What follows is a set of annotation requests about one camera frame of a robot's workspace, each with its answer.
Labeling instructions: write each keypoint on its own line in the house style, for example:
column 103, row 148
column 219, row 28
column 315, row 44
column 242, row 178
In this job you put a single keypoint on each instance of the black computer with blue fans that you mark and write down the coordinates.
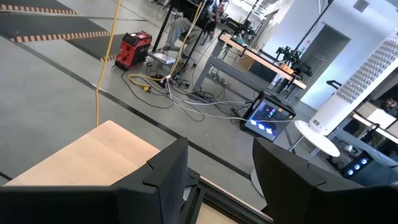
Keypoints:
column 357, row 166

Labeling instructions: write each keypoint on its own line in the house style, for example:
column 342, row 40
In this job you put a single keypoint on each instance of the black mat with striped edge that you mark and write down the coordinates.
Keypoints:
column 31, row 3
column 46, row 26
column 96, row 45

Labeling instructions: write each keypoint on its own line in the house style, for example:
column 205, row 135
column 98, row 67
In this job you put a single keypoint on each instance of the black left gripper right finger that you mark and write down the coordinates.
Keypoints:
column 289, row 186

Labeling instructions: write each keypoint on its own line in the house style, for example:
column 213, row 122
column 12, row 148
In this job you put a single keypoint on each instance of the black power strip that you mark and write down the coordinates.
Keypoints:
column 199, row 98

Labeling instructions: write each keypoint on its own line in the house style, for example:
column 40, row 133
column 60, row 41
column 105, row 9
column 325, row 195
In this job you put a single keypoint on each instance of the grey metal footplate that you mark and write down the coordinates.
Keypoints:
column 161, row 57

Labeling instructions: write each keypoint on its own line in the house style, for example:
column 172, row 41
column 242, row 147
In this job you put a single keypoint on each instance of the grey workbench with wooden top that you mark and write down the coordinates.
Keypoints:
column 261, row 60
column 382, row 132

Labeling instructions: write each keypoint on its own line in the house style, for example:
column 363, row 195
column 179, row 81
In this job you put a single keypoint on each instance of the person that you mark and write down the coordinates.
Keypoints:
column 180, row 29
column 391, row 105

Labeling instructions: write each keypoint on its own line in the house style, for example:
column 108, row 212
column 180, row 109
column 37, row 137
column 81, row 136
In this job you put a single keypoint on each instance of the white perforated tower unit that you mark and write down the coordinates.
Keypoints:
column 357, row 87

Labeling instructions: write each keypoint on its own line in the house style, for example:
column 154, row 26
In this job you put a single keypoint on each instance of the white round stool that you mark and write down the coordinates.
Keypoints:
column 317, row 138

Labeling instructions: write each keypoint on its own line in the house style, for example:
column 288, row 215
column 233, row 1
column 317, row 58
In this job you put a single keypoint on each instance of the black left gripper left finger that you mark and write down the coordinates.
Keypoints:
column 164, row 186

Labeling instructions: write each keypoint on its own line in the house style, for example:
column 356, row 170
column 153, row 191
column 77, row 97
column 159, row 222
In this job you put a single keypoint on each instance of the black table frame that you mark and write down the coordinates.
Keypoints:
column 224, row 199

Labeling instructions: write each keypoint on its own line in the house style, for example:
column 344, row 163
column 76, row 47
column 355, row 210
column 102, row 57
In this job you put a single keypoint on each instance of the black stand pole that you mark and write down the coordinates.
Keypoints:
column 161, row 29

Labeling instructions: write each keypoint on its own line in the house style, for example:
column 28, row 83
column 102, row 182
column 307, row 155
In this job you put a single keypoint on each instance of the glass computer tower with lights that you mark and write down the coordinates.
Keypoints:
column 267, row 118

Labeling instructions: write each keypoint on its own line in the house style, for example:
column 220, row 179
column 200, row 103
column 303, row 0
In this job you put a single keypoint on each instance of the black distant robot arm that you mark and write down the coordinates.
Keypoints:
column 292, row 57

